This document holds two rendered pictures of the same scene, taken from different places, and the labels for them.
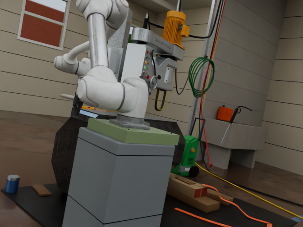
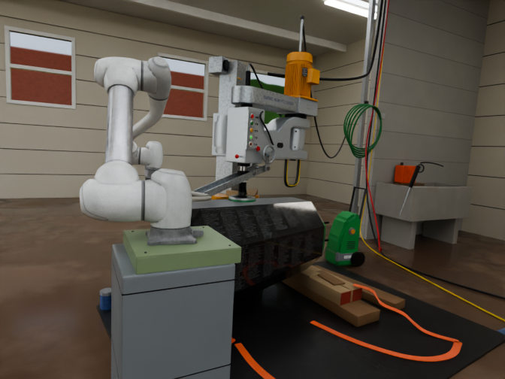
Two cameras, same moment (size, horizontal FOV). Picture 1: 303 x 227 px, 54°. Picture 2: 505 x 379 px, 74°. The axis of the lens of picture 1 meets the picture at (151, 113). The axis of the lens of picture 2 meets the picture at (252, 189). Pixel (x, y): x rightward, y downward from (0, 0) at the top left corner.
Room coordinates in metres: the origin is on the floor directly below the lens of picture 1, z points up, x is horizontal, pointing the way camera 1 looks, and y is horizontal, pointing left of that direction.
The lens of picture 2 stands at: (0.49, -0.52, 1.22)
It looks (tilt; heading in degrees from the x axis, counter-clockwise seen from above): 7 degrees down; 15
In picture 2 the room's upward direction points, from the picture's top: 3 degrees clockwise
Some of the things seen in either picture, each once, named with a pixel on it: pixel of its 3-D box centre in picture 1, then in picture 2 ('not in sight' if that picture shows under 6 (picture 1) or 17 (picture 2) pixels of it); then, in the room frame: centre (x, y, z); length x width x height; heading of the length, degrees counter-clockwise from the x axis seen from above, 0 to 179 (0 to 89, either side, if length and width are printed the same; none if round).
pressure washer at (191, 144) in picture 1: (187, 145); (345, 225); (4.41, -0.62, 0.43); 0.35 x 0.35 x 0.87; 34
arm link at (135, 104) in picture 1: (132, 96); (168, 197); (1.67, 0.12, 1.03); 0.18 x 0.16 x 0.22; 124
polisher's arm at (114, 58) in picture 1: (129, 66); (249, 135); (3.70, 0.37, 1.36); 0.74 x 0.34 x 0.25; 84
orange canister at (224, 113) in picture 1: (226, 114); (407, 174); (5.96, -1.48, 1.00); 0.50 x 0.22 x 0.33; 132
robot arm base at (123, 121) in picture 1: (132, 121); (175, 231); (1.69, 0.10, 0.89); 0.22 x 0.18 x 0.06; 125
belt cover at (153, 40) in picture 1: (158, 47); (275, 104); (3.38, 0.07, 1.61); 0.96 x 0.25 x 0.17; 153
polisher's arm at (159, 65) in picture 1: (155, 74); (276, 142); (3.41, 0.04, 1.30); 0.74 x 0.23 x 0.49; 153
